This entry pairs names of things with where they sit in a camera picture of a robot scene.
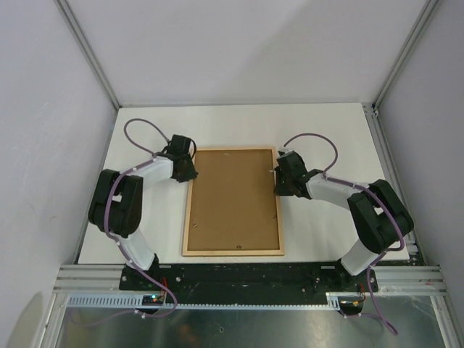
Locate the brown frame backing board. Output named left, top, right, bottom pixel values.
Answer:
left=186, top=149, right=281, bottom=252

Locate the wooden picture frame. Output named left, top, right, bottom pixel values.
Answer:
left=181, top=145, right=286, bottom=257

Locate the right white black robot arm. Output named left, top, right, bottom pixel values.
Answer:
left=275, top=150, right=414, bottom=291

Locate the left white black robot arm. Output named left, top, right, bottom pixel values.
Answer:
left=88, top=134, right=198, bottom=290

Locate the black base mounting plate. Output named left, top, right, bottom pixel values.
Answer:
left=119, top=262, right=380, bottom=306

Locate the shiny metal floor sheet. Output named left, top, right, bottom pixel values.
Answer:
left=57, top=297, right=446, bottom=347

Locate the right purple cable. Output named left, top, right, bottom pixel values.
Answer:
left=278, top=133, right=405, bottom=334

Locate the purple cable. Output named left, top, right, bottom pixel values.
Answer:
left=278, top=133, right=405, bottom=334
left=68, top=117, right=178, bottom=327

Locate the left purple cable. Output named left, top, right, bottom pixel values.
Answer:
left=68, top=117, right=178, bottom=327

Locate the grey slotted cable duct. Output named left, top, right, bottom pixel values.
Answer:
left=67, top=294, right=340, bottom=311

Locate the aluminium front rail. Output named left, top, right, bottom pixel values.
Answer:
left=53, top=265, right=448, bottom=296

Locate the left aluminium corner post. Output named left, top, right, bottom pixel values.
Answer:
left=54, top=0, right=121, bottom=111

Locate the aluminium corner post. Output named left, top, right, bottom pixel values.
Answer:
left=371, top=0, right=442, bottom=109
left=54, top=0, right=121, bottom=111

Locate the right aluminium corner post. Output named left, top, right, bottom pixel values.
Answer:
left=371, top=0, right=442, bottom=109

